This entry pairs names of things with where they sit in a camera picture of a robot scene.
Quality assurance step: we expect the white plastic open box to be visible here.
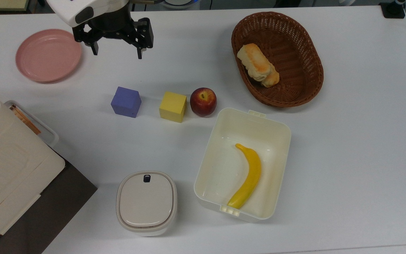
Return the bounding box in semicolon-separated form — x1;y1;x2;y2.
193;108;292;223

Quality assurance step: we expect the black camera stand base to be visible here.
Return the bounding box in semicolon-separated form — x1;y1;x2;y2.
379;0;406;19

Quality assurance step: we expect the cream plastic cabinet with handles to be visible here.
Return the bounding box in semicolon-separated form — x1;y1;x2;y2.
0;84;66;254

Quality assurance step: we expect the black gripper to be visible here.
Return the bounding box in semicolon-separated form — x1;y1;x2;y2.
72;10;154;60

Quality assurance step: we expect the large toasted bread roll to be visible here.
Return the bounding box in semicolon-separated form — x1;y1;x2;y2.
237;43;276;81

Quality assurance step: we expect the purple foam cube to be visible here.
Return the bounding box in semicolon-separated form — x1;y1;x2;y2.
111;86;142;118

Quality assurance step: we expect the dark brown wooden box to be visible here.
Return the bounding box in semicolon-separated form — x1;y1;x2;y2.
0;155;98;254

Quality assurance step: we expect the yellow toy banana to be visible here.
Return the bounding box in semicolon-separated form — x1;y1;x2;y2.
227;143;262;209

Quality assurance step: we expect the small toasted bread roll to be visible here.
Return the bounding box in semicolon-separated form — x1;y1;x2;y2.
260;68;280;88

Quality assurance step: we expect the brown wicker basket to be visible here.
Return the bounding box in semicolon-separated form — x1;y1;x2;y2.
231;12;324;108

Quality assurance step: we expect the small white lidded bin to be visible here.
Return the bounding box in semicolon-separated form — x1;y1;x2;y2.
116;171;178;237

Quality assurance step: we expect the yellow foam cube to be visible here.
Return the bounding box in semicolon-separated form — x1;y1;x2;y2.
159;92;187;123

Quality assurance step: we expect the pink plastic plate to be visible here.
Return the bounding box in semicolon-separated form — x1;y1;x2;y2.
16;29;82;83

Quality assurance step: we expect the red apple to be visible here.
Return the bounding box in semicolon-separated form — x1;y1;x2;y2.
190;87;217;117

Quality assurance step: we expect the clear plastic container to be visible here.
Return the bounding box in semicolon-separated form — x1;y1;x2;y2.
4;100;59;149

